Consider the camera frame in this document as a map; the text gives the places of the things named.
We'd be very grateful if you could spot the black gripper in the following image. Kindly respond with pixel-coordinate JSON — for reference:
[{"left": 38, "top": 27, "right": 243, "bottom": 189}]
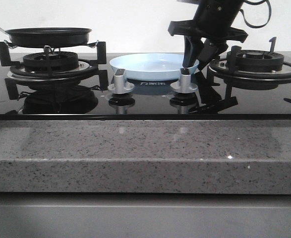
[{"left": 168, "top": 0, "right": 248, "bottom": 70}]

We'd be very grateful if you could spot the light blue plate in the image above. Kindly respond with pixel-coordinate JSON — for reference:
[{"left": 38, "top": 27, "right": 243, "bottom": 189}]
[{"left": 109, "top": 53, "right": 200, "bottom": 81}]

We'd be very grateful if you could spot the black frying pan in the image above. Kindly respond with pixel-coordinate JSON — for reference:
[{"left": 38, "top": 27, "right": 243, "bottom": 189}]
[{"left": 0, "top": 27, "right": 92, "bottom": 48}]

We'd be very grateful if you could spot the right black pan support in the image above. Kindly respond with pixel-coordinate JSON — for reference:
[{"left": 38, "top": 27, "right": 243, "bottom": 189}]
[{"left": 207, "top": 37, "right": 291, "bottom": 103}]

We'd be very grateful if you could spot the black pan support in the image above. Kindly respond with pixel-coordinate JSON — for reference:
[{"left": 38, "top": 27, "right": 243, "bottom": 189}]
[
  {"left": 207, "top": 37, "right": 291, "bottom": 103},
  {"left": 0, "top": 41, "right": 107, "bottom": 85}
]

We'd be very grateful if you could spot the right silver stove knob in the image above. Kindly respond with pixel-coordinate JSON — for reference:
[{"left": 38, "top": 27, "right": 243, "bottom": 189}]
[{"left": 170, "top": 68, "right": 198, "bottom": 94}]

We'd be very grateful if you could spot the silver stove knob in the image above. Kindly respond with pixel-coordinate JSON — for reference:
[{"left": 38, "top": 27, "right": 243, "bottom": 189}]
[
  {"left": 108, "top": 69, "right": 134, "bottom": 94},
  {"left": 170, "top": 68, "right": 198, "bottom": 94}
]

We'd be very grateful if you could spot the right gas burner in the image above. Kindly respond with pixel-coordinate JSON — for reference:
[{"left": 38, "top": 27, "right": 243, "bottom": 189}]
[{"left": 235, "top": 50, "right": 284, "bottom": 72}]

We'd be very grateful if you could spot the gas burner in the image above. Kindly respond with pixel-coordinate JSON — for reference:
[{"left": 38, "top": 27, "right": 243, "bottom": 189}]
[
  {"left": 23, "top": 52, "right": 79, "bottom": 73},
  {"left": 235, "top": 50, "right": 284, "bottom": 72}
]

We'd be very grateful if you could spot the black glass cooktop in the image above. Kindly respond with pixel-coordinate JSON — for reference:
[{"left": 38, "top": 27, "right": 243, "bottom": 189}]
[{"left": 0, "top": 64, "right": 291, "bottom": 120}]

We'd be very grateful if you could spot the left silver stove knob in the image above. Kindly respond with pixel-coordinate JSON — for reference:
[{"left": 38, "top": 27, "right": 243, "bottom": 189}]
[{"left": 108, "top": 69, "right": 134, "bottom": 94}]

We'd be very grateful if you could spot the left gas burner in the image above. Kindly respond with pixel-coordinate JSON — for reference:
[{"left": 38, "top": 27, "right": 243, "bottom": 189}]
[{"left": 23, "top": 52, "right": 79, "bottom": 73}]

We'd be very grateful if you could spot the left black pan support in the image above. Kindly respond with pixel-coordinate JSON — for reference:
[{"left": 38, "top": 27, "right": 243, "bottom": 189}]
[{"left": 0, "top": 41, "right": 107, "bottom": 85}]

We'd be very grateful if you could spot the grey drawer front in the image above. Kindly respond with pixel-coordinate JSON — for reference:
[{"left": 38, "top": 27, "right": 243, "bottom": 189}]
[{"left": 0, "top": 193, "right": 291, "bottom": 238}]

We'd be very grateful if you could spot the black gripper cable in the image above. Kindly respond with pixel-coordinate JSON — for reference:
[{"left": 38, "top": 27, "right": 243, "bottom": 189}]
[{"left": 239, "top": 0, "right": 273, "bottom": 29}]

